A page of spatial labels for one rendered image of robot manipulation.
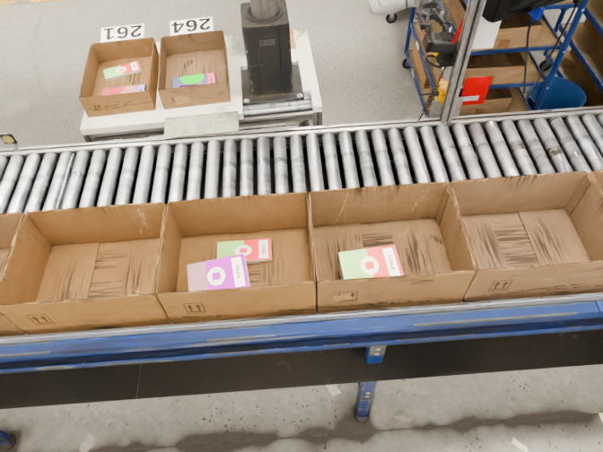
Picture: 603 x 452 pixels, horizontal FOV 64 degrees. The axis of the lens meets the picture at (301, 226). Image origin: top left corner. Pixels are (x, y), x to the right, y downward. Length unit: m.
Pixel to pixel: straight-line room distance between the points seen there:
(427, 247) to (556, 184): 0.41
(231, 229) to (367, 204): 0.41
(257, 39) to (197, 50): 0.54
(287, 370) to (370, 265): 0.45
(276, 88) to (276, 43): 0.21
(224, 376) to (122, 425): 0.82
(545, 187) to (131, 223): 1.20
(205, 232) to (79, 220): 0.35
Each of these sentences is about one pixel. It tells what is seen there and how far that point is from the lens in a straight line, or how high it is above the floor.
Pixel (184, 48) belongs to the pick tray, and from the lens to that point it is 2.44.
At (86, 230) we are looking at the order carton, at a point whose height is 0.95.
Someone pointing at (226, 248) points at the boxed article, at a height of 0.90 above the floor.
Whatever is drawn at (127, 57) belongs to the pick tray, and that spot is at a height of 0.76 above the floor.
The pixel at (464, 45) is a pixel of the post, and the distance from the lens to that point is 1.84.
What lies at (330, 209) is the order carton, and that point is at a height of 0.97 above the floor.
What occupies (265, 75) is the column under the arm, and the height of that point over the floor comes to 0.86.
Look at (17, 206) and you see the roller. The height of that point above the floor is 0.74.
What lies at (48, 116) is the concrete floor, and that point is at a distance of 3.67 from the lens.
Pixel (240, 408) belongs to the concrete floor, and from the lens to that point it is 2.19.
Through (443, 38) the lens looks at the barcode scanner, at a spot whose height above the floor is 1.09.
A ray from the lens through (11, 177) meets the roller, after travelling 2.16.
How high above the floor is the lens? 2.08
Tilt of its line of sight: 54 degrees down
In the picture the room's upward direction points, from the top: 4 degrees counter-clockwise
